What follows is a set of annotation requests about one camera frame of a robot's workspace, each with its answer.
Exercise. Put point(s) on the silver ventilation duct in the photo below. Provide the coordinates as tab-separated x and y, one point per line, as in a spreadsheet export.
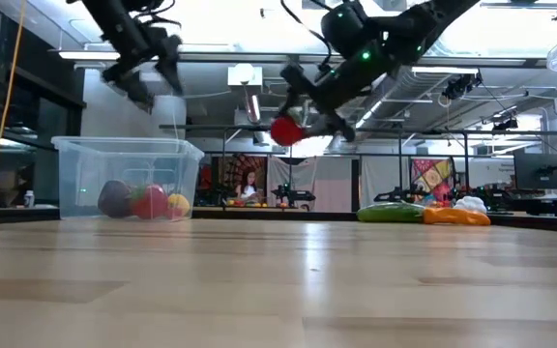
394	96

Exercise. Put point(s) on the black overhead beam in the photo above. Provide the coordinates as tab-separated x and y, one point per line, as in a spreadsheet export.
240	57

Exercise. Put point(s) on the yellow lemon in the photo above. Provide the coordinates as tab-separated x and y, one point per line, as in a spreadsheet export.
180	203

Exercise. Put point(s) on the silver hanging lamp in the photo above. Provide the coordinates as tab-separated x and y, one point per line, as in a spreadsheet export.
252	106

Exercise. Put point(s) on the orange carrot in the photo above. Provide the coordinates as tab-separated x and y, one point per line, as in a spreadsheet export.
456	216

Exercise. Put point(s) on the dark red apple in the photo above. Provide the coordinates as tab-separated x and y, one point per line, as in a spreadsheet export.
114	199

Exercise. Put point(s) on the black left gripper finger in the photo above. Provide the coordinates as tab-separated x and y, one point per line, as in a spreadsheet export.
171	67
131	89

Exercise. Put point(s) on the green cucumber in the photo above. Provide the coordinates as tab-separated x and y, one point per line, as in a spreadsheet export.
389	212

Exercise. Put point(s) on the dark red patterned tapestry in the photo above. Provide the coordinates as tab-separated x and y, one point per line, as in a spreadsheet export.
232	169

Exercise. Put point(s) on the white ceiling box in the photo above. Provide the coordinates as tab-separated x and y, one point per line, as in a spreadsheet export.
244	75

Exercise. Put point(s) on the multicoloured patterned tapestry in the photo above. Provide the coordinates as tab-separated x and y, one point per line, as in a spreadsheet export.
430	174

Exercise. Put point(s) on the white garlic bulb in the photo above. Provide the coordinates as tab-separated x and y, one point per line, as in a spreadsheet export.
471	204

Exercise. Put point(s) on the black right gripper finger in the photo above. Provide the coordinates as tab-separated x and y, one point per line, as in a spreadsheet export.
336	126
290	101

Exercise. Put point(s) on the person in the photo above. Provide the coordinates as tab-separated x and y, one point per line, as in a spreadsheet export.
248	186

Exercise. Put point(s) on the black background monitor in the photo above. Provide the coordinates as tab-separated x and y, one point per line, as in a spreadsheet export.
539	171

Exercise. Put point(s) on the ceiling light bar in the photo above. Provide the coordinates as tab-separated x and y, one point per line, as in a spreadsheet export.
87	55
445	70

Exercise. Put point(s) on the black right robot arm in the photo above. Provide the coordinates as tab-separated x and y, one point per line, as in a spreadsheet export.
428	19

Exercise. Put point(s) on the small white bottle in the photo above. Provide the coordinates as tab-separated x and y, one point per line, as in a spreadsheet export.
28	198

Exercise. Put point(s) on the red tomato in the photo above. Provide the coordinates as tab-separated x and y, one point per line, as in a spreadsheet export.
285	131

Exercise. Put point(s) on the white curtain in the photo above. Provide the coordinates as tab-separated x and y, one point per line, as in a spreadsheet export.
283	179

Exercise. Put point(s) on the black pipe rack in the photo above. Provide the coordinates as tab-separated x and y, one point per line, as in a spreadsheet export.
211	127

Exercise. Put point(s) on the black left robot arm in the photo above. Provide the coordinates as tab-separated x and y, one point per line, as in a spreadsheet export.
114	19

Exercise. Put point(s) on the black background robot arm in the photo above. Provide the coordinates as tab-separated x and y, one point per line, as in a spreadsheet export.
399	195
292	195

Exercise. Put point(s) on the black metal table frame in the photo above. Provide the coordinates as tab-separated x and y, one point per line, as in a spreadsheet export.
269	213

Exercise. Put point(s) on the black ceiling spotlight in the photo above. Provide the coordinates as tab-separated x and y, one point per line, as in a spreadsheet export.
505	124
460	87

